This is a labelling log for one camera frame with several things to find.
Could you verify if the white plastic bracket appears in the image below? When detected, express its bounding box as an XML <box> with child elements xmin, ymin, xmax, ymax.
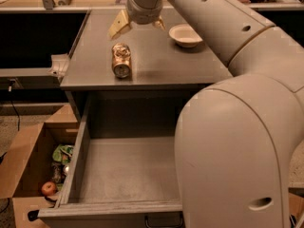
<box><xmin>47</xmin><ymin>53</ymin><xmax>70</xmax><ymax>78</ymax></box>

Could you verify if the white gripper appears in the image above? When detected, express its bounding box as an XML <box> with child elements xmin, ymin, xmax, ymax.
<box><xmin>108</xmin><ymin>0</ymin><xmax>165</xmax><ymax>40</ymax></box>

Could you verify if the open grey top drawer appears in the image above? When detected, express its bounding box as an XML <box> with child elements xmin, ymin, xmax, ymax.
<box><xmin>39</xmin><ymin>93</ymin><xmax>182</xmax><ymax>228</ymax></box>

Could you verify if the orange soda can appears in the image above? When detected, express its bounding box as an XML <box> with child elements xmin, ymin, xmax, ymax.
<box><xmin>112</xmin><ymin>43</ymin><xmax>131</xmax><ymax>79</ymax></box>

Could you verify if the red apple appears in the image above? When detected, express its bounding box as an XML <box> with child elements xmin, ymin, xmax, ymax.
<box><xmin>41</xmin><ymin>181</ymin><xmax>57</xmax><ymax>196</ymax></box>

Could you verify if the grey cabinet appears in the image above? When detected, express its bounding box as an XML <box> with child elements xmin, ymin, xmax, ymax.
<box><xmin>59</xmin><ymin>7</ymin><xmax>236</xmax><ymax>122</ymax></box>

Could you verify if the black cable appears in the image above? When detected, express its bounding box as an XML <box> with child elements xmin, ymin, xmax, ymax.
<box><xmin>8</xmin><ymin>79</ymin><xmax>22</xmax><ymax>132</ymax></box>

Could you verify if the white paper bowl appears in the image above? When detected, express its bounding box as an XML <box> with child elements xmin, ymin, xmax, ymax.
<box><xmin>169</xmin><ymin>24</ymin><xmax>203</xmax><ymax>48</ymax></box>

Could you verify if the green snack bag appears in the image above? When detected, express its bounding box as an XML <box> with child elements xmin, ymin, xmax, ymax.
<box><xmin>52</xmin><ymin>144</ymin><xmax>74</xmax><ymax>165</ymax></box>

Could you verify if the black drawer handle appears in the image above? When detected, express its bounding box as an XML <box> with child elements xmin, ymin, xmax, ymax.
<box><xmin>144</xmin><ymin>213</ymin><xmax>184</xmax><ymax>228</ymax></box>

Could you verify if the brown cardboard box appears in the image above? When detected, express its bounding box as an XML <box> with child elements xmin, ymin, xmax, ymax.
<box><xmin>0</xmin><ymin>104</ymin><xmax>79</xmax><ymax>228</ymax></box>

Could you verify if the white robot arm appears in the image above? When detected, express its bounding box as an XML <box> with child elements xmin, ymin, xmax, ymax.
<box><xmin>109</xmin><ymin>0</ymin><xmax>304</xmax><ymax>228</ymax></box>

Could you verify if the brown cardboard piece right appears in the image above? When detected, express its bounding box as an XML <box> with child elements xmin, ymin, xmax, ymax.
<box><xmin>289</xmin><ymin>193</ymin><xmax>304</xmax><ymax>228</ymax></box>

